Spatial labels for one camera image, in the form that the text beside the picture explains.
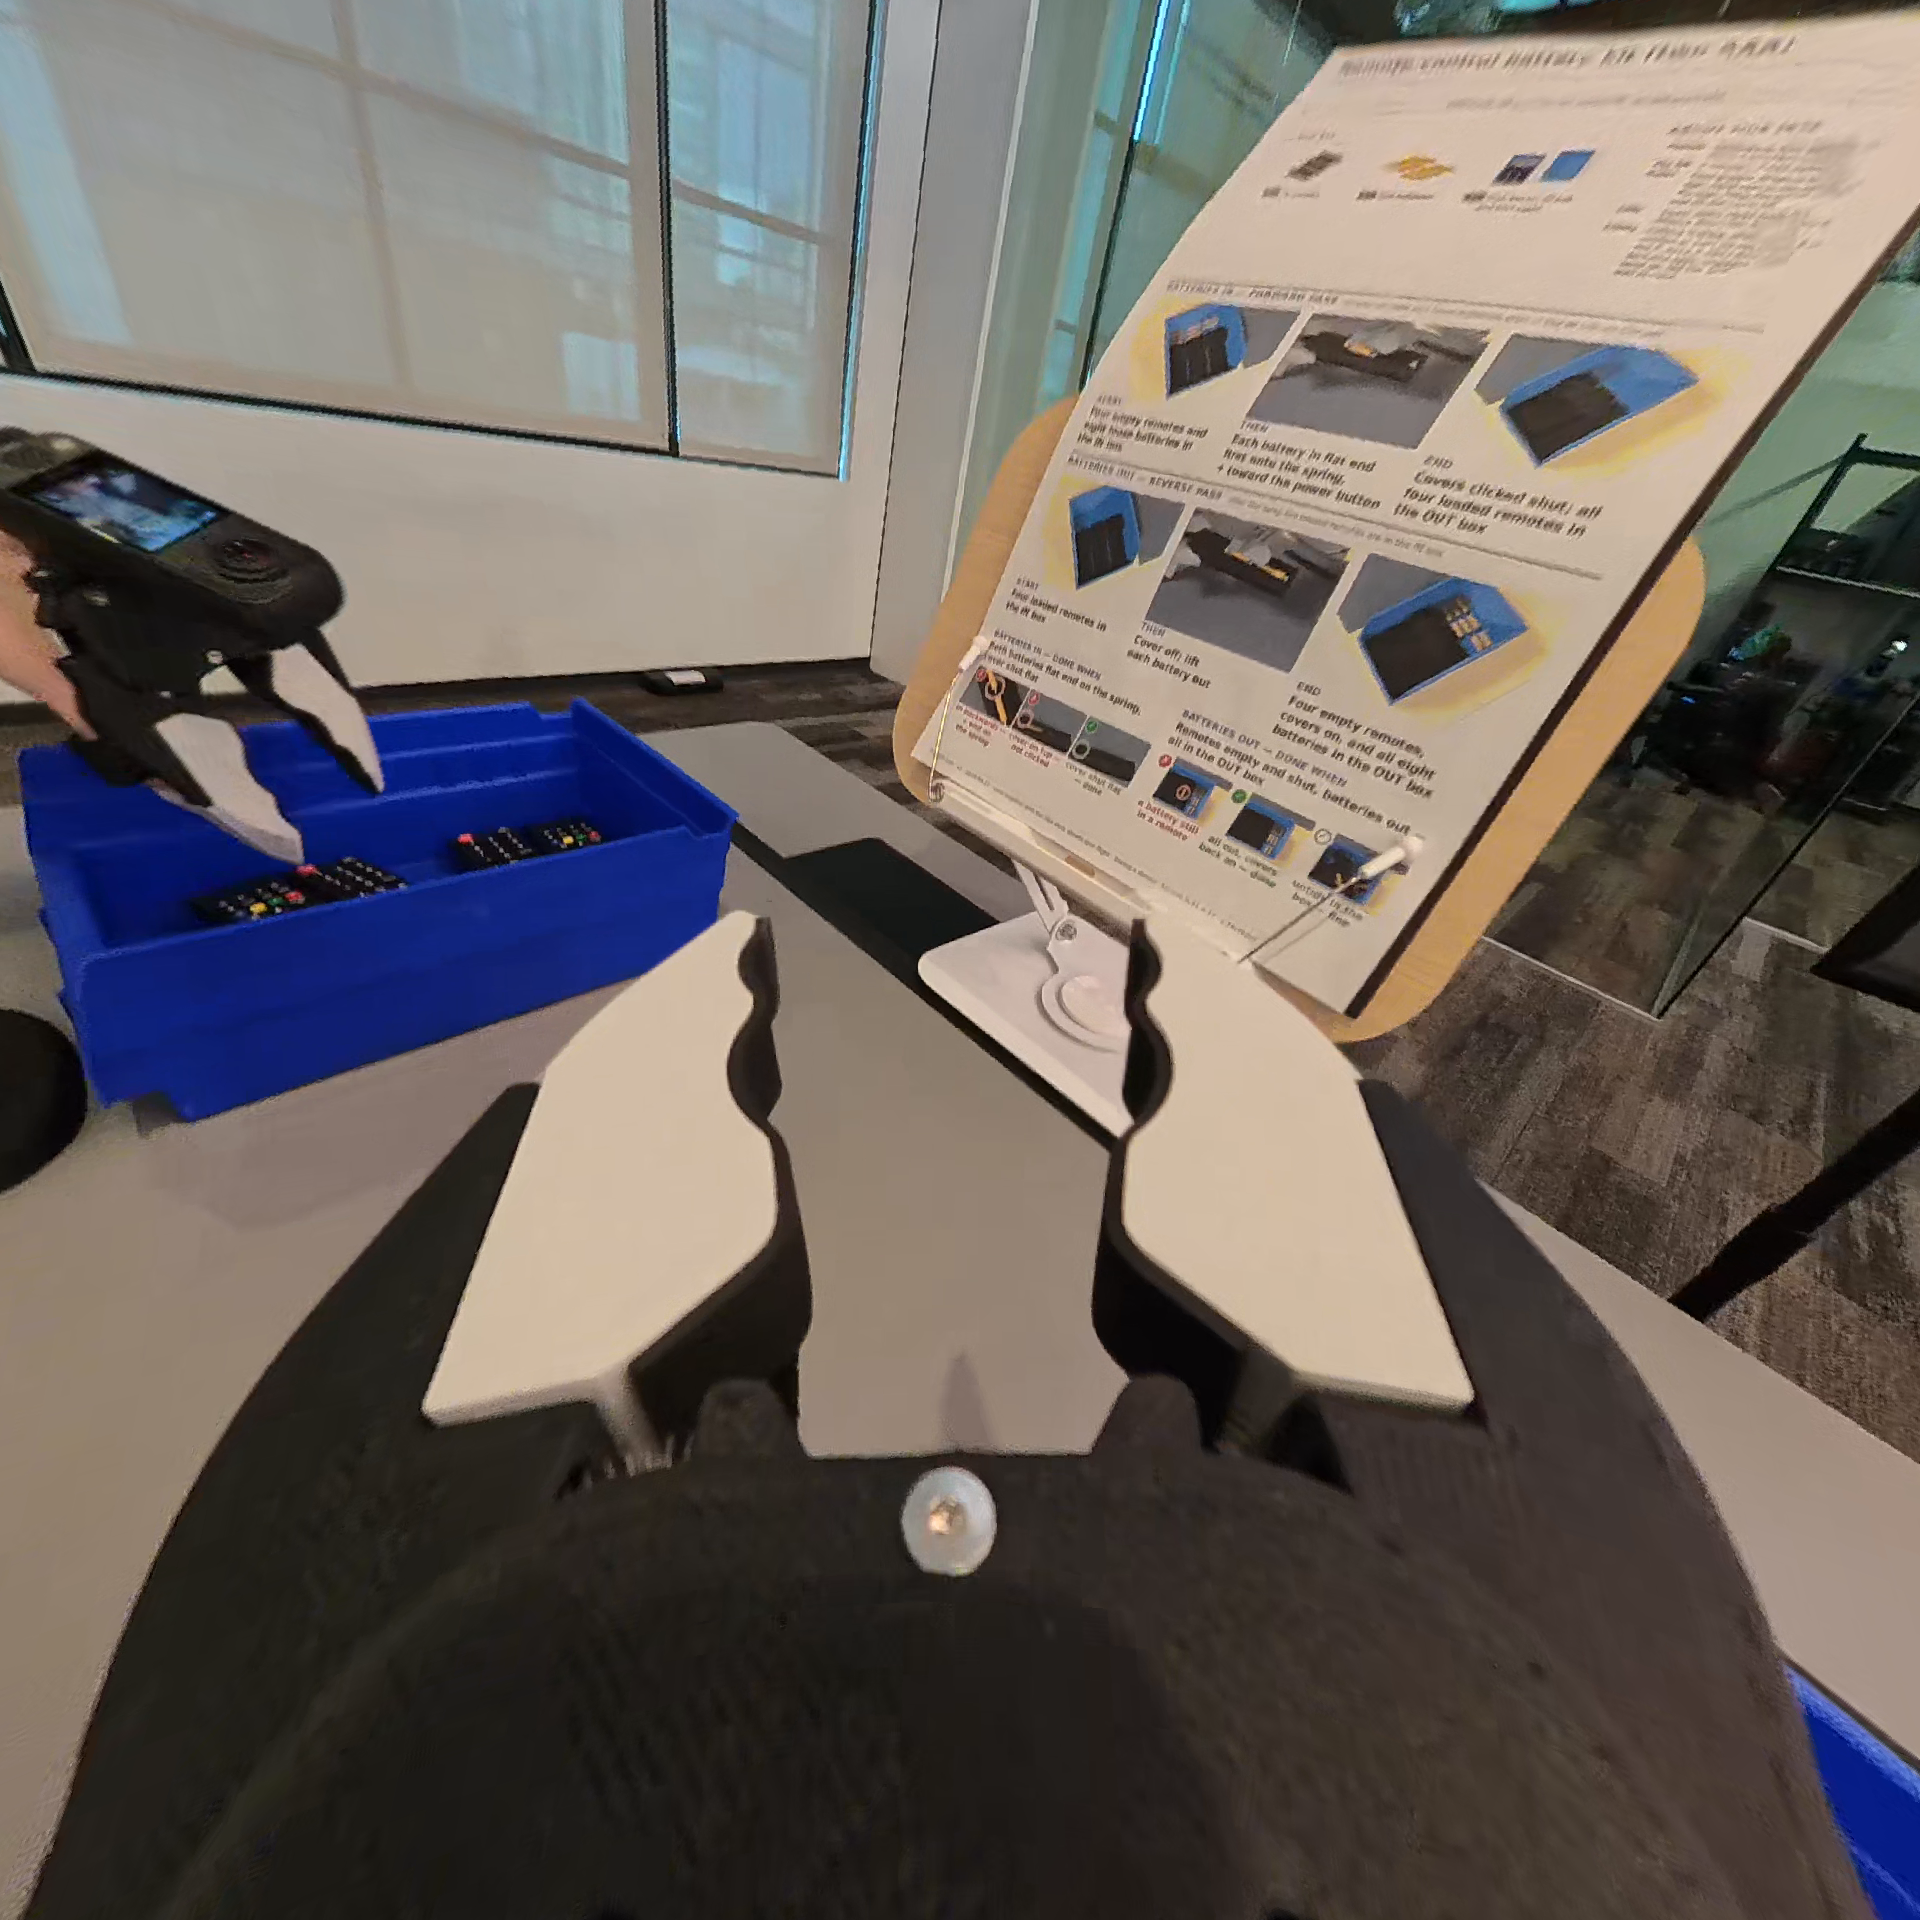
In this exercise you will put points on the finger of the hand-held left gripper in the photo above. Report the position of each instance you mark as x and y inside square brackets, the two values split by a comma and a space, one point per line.
[324, 704]
[218, 781]

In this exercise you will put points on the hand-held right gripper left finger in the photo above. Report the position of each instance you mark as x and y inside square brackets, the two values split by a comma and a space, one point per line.
[600, 1200]

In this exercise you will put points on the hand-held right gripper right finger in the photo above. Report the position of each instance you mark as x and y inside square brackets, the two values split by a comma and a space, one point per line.
[1291, 1214]

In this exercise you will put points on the black remote control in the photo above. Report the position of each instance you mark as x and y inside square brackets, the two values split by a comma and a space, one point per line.
[324, 885]
[524, 845]

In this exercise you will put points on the blue plastic bin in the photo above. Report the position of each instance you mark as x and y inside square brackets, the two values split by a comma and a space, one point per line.
[1875, 1800]
[376, 991]

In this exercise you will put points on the person's left hand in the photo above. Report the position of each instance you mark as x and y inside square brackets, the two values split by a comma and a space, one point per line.
[28, 645]

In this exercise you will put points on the black floor outlet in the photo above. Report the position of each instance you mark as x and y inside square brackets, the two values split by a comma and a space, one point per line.
[683, 680]

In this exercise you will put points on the black office chair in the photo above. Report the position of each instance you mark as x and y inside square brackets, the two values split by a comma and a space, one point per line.
[34, 1103]

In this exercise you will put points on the white stand base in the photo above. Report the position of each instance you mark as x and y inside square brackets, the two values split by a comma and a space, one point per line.
[991, 975]

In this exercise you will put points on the black desk mat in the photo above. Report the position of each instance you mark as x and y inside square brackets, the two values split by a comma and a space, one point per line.
[886, 909]

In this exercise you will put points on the large glass window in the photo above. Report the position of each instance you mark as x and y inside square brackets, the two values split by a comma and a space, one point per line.
[451, 195]

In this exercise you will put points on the printed instruction sheet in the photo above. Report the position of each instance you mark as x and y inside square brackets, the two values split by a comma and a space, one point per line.
[1350, 494]

